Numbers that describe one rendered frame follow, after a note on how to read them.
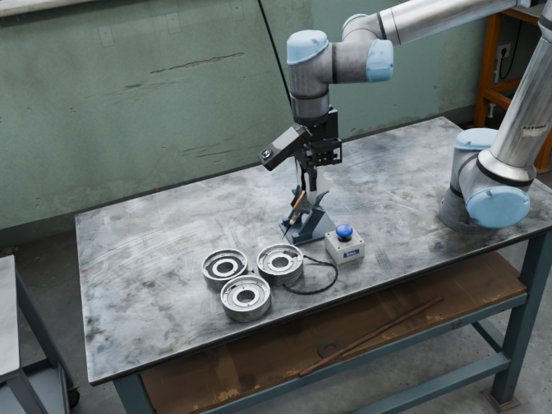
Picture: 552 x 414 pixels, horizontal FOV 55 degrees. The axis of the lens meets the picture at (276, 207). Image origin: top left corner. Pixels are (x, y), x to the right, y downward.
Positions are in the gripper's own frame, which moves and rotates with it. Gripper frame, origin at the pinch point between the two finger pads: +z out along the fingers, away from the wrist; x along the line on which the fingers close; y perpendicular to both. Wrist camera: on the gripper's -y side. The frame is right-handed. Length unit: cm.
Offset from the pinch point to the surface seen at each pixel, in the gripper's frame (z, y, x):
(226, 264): 14.6, -20.1, 2.4
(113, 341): 17, -47, -8
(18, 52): 1, -70, 157
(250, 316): 14.4, -19.5, -15.4
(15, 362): 28, -72, 6
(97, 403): 96, -71, 42
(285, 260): 14.7, -7.0, -2.0
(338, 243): 12.1, 5.2, -4.4
